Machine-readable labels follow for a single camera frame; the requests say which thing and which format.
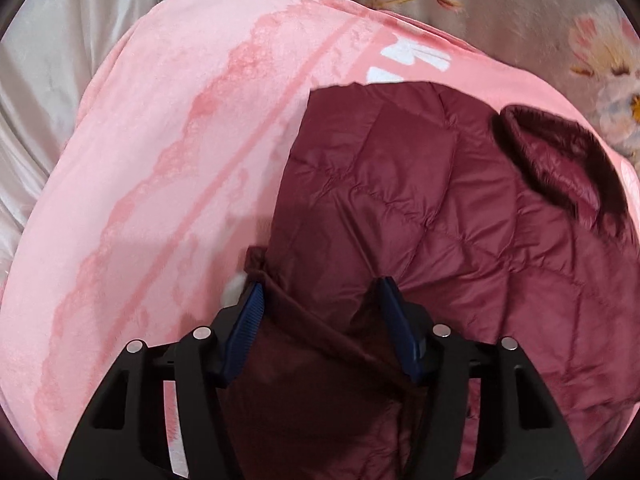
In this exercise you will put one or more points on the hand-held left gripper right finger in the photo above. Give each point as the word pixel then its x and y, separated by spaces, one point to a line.
pixel 400 325

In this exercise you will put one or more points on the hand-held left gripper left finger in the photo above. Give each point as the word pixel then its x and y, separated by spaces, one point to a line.
pixel 248 316

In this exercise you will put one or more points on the maroon quilted puffer jacket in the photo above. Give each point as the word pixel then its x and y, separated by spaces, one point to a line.
pixel 400 185

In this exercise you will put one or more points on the grey floral blanket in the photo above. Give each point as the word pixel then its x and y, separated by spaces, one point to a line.
pixel 525 10

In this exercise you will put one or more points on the pink fleece blanket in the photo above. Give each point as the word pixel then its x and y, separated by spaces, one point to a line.
pixel 150 160

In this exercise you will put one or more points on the pale satin sheet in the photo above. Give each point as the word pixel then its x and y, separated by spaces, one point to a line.
pixel 50 60

